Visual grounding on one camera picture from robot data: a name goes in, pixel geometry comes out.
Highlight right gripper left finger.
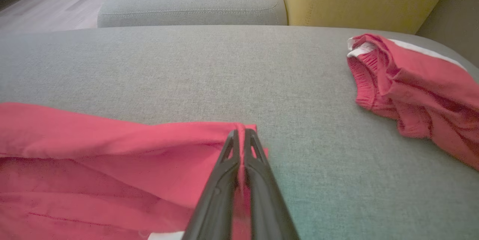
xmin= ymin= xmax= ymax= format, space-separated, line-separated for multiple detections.
xmin=182 ymin=129 xmax=241 ymax=240

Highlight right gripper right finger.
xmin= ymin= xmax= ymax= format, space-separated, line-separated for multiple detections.
xmin=243 ymin=129 xmax=300 ymax=240

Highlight red white shorts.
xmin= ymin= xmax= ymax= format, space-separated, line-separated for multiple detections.
xmin=0 ymin=102 xmax=269 ymax=240

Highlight red white-trimmed shorts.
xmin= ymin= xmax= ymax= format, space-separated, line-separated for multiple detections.
xmin=346 ymin=33 xmax=479 ymax=172

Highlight grey fabric sofa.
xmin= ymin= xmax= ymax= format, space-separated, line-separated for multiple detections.
xmin=0 ymin=25 xmax=479 ymax=240

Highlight grey sofa backrest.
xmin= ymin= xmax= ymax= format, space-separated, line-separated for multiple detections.
xmin=416 ymin=0 xmax=479 ymax=68

